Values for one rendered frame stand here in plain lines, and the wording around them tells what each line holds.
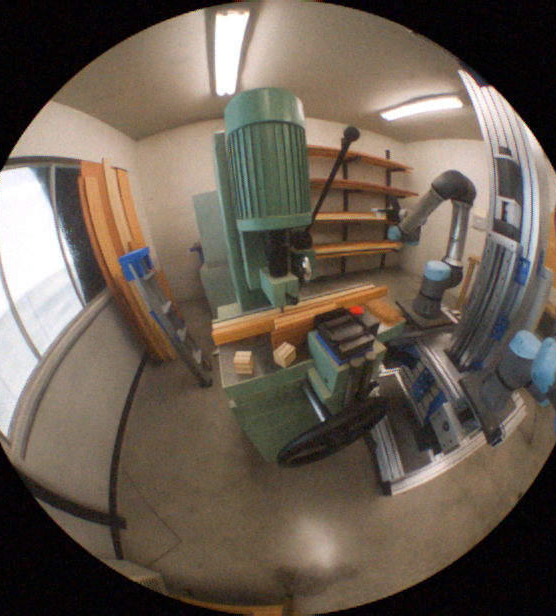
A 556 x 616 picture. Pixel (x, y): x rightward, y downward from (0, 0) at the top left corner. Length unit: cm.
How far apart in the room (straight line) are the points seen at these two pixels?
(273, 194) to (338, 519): 140
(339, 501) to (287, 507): 29
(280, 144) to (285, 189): 9
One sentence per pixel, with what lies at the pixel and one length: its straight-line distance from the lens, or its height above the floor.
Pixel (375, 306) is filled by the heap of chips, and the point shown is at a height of 93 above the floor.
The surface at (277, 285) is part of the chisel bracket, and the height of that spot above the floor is 106.
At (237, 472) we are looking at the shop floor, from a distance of 130.
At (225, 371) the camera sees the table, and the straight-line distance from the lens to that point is 46.
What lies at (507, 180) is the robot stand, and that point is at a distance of 79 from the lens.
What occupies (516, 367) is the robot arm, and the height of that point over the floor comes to 98.
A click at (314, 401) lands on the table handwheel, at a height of 83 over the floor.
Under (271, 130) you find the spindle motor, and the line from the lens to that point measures 39.
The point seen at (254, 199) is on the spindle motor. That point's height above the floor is 126.
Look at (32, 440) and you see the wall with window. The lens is 135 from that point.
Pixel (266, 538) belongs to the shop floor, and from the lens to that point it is 128.
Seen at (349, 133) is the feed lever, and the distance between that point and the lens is 42.
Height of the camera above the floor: 124
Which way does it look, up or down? 32 degrees down
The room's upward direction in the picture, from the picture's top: 6 degrees counter-clockwise
